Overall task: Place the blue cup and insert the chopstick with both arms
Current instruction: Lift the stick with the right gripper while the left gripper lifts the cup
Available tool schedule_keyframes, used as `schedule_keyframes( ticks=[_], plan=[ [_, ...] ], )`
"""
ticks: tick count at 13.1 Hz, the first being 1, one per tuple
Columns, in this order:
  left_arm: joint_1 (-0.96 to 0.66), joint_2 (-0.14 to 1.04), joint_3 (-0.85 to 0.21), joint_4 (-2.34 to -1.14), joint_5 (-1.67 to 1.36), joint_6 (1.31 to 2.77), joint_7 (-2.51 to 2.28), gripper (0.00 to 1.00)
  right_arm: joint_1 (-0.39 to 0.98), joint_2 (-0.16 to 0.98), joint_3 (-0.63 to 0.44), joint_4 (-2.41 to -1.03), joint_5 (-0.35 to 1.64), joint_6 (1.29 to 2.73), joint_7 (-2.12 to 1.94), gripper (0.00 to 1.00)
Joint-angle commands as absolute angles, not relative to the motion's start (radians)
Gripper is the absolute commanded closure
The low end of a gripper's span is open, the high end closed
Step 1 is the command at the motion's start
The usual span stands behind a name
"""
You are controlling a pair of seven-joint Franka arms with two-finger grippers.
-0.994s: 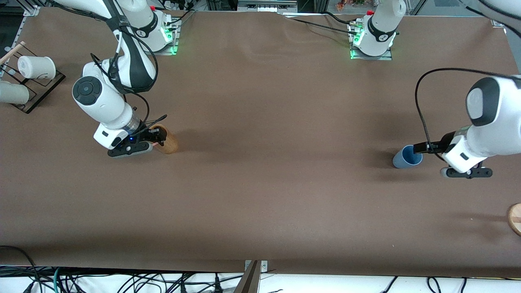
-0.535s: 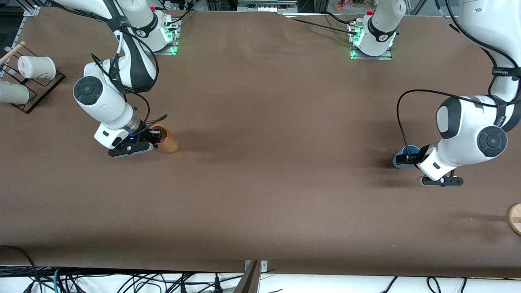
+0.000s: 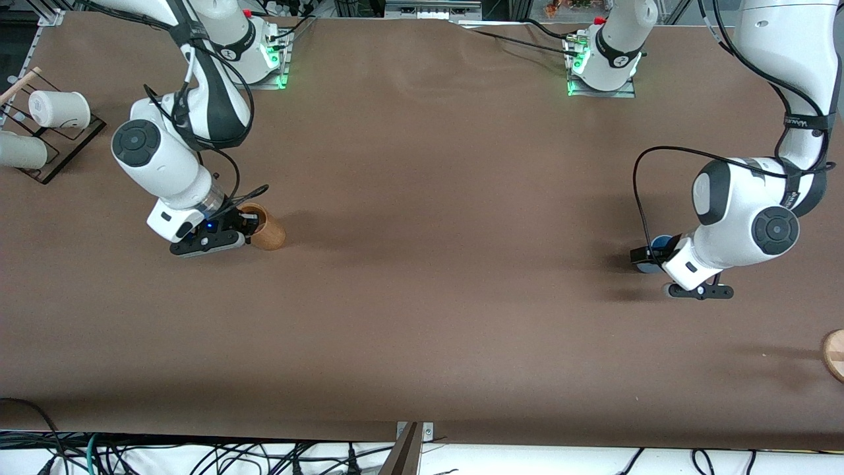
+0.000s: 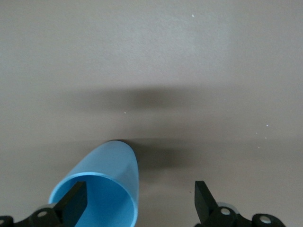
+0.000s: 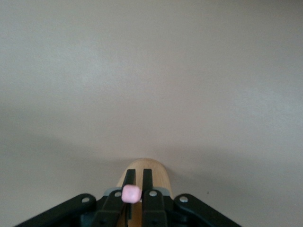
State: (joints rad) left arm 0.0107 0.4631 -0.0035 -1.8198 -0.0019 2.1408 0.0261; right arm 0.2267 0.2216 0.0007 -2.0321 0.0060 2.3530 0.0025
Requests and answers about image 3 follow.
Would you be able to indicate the aluminium corner bracket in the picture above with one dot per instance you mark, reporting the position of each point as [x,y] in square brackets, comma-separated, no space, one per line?
[53,18]

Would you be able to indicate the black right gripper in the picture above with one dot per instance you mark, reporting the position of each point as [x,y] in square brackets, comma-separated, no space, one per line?
[233,218]

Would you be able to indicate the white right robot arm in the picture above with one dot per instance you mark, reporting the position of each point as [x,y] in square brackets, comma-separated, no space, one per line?
[165,165]

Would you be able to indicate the small metal bracket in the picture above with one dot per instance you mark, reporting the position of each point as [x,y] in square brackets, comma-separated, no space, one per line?
[427,430]

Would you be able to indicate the dark brown beam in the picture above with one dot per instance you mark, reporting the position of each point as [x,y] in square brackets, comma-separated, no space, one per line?
[402,458]

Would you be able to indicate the colourful small objects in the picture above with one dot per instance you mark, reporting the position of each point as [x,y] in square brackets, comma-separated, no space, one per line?
[567,6]

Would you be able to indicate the grey metal box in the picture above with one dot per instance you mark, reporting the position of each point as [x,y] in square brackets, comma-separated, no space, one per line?
[432,9]

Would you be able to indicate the blue cup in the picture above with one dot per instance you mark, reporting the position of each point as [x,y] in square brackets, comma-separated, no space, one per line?
[649,268]

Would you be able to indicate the round wooden disc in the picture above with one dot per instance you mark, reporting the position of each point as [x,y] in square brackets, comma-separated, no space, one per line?
[836,356]

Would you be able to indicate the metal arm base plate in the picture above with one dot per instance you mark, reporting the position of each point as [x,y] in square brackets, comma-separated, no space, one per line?
[626,93]
[280,82]

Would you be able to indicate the brown bamboo cup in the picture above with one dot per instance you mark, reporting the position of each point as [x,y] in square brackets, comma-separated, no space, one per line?
[271,236]

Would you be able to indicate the wooden stick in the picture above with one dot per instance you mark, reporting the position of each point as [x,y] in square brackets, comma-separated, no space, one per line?
[20,84]

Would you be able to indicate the white cup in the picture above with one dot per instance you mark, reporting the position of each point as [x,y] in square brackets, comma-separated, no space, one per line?
[20,150]
[59,109]

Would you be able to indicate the dark transparent cup rack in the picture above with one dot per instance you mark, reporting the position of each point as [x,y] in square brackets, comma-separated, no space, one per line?
[66,148]

